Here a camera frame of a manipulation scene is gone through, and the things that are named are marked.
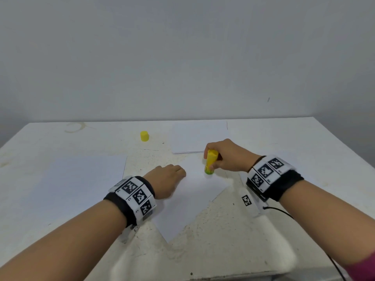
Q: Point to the person's right hand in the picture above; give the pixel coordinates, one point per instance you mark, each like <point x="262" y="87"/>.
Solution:
<point x="234" y="156"/>

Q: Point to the person's left hand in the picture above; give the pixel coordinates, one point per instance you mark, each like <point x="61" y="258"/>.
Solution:
<point x="164" y="181"/>

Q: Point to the yellow glue stick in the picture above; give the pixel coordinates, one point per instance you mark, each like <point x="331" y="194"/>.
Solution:
<point x="210" y="164"/>

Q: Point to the glued white paper sheet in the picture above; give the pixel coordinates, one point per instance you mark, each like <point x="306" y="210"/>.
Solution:
<point x="190" y="207"/>
<point x="190" y="136"/>

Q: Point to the yellow glue cap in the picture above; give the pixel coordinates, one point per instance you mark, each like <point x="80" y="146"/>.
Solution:
<point x="145" y="136"/>

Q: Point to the person's left forearm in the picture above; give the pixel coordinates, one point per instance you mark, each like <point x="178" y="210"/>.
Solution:
<point x="55" y="248"/>

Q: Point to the person's right forearm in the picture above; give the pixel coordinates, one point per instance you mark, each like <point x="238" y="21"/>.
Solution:
<point x="331" y="222"/>

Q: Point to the black marker wristband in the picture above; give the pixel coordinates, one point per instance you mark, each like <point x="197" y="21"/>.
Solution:
<point x="274" y="178"/>
<point x="132" y="200"/>

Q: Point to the pink sleeve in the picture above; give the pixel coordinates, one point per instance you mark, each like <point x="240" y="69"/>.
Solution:
<point x="363" y="267"/>

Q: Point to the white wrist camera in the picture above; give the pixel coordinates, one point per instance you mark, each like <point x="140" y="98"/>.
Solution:
<point x="129" y="232"/>
<point x="251" y="203"/>

